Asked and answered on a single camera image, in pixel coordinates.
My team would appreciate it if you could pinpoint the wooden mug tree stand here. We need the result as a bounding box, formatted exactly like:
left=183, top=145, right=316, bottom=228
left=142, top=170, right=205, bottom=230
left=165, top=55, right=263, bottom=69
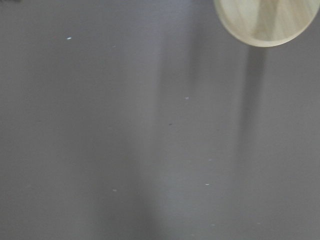
left=213, top=0, right=320, bottom=48

